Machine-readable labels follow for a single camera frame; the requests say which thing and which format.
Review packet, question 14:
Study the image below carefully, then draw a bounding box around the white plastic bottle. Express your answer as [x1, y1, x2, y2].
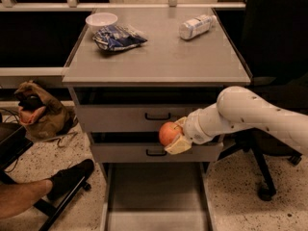
[179, 14, 218, 40]

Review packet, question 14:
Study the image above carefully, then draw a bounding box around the blue chip bag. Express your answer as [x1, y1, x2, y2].
[92, 25, 147, 52]

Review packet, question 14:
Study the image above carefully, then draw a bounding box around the brown bag on floor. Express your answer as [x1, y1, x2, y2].
[14, 81, 74, 140]

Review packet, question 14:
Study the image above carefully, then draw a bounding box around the grey drawer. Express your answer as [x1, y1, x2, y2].
[90, 142, 223, 163]
[100, 163, 214, 231]
[72, 92, 215, 133]

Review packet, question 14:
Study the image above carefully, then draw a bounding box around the black shoe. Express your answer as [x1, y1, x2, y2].
[47, 159, 94, 201]

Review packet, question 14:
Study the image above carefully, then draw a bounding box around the grey drawer cabinet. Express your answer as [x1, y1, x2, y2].
[61, 6, 252, 231]

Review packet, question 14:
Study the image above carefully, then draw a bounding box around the black chair base left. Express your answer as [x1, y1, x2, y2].
[0, 123, 88, 231]

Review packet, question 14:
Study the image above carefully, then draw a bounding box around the white bowl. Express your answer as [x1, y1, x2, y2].
[86, 13, 117, 34]

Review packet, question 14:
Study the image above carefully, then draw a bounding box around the grey middle drawer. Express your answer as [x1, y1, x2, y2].
[90, 142, 223, 163]

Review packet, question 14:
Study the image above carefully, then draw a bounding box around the grey bottom drawer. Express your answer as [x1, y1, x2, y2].
[100, 163, 214, 231]

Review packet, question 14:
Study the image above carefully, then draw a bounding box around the person's bare leg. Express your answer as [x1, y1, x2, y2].
[0, 179, 53, 219]

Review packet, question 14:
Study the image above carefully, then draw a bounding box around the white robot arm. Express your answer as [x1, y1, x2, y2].
[159, 87, 308, 155]

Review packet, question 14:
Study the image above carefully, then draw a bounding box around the black office chair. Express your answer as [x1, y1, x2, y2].
[218, 0, 308, 202]

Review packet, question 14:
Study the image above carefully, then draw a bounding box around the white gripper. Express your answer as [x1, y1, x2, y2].
[165, 112, 213, 155]

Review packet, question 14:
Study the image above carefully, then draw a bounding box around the red apple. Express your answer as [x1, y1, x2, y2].
[159, 121, 183, 146]

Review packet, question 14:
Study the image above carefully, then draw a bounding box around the grey top drawer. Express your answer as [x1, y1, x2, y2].
[72, 92, 215, 133]

